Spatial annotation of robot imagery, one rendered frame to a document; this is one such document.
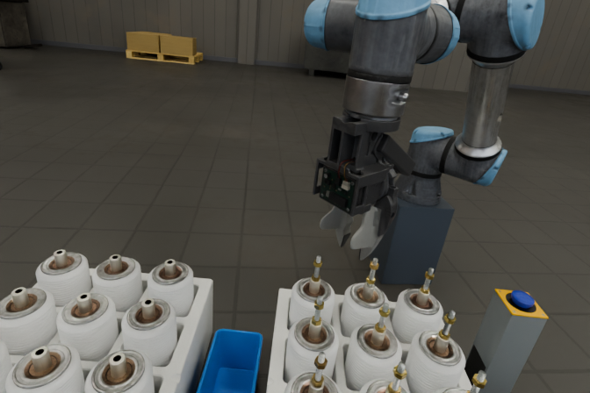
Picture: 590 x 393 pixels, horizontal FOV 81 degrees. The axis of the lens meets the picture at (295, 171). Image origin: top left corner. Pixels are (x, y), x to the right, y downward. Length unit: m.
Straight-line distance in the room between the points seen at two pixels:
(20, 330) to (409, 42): 0.78
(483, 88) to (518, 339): 0.54
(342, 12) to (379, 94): 0.18
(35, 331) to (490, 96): 1.06
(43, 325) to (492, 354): 0.88
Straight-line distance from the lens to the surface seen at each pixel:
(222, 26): 7.04
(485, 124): 1.00
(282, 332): 0.81
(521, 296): 0.86
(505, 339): 0.87
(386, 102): 0.41
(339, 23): 0.55
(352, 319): 0.82
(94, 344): 0.80
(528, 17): 0.84
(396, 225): 1.15
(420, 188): 1.15
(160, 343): 0.75
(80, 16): 7.68
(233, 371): 0.97
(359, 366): 0.73
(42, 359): 0.71
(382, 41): 0.40
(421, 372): 0.77
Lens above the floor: 0.78
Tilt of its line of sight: 23 degrees down
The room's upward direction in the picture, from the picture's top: 6 degrees clockwise
